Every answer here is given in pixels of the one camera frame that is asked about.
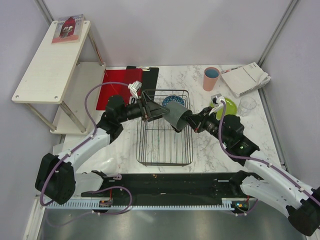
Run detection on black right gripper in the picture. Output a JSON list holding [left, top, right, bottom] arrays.
[[182, 106, 231, 146]]

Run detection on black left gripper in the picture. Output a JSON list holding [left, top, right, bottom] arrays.
[[117, 91, 169, 123]]

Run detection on dark green ceramic mug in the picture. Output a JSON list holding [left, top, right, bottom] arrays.
[[162, 101, 193, 132]]

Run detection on blue patterned ceramic bowl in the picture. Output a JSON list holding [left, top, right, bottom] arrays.
[[162, 94, 185, 107]]

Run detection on black wire dish rack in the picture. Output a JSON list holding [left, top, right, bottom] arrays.
[[136, 89, 194, 166]]

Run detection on lime green plastic plate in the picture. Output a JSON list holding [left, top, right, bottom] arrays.
[[216, 97, 237, 120]]

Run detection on pink plastic cup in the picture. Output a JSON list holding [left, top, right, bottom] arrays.
[[203, 67, 220, 92]]

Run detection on light blue plastic cup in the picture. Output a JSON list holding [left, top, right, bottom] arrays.
[[204, 68, 220, 79]]

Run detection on clear glass tumbler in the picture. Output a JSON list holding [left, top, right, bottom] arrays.
[[237, 96, 257, 117]]

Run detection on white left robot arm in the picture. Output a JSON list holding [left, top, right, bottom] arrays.
[[35, 93, 169, 206]]

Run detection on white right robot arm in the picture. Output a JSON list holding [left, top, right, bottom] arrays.
[[185, 107, 320, 237]]

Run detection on black clipboard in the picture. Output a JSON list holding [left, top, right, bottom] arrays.
[[124, 66, 159, 98]]

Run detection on red transparent plastic folder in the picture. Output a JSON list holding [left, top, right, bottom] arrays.
[[96, 69, 144, 111]]

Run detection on white spiral notebook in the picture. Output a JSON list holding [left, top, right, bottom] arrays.
[[220, 62, 271, 98]]

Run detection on white two-tier shelf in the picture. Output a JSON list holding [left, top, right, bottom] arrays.
[[11, 20, 106, 135]]

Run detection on red illustrated book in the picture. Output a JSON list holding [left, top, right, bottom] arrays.
[[51, 14, 85, 44]]

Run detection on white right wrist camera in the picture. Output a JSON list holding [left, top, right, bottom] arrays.
[[209, 93, 226, 115]]

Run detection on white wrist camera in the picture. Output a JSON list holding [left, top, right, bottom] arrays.
[[209, 93, 226, 115], [127, 81, 142, 100]]

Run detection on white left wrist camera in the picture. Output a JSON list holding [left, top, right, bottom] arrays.
[[127, 81, 142, 100]]

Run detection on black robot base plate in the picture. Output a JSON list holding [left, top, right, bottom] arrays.
[[81, 172, 254, 205]]

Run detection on light blue cable duct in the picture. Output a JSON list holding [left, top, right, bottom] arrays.
[[47, 198, 235, 211]]

